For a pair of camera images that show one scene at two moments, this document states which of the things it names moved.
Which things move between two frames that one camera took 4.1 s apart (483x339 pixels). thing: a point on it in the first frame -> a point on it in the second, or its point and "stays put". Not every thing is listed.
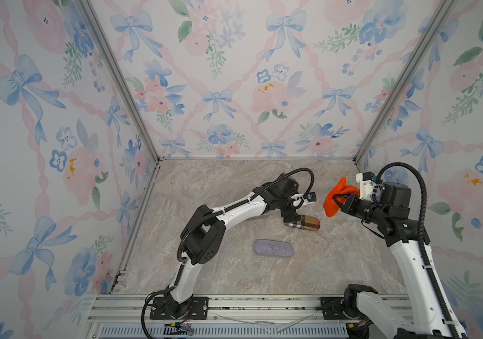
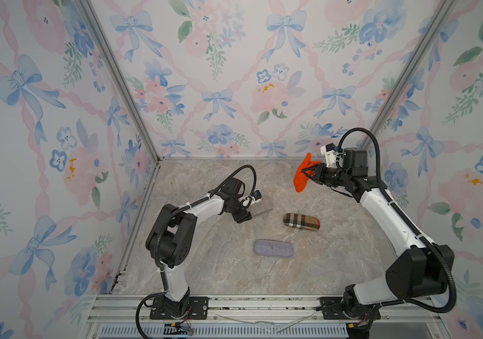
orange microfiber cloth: [330, 207] -> [301, 180]
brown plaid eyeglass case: [306, 222] stays put
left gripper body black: [287, 212] -> [240, 214]
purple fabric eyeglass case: [275, 248] stays put
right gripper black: [349, 205] -> [320, 170]
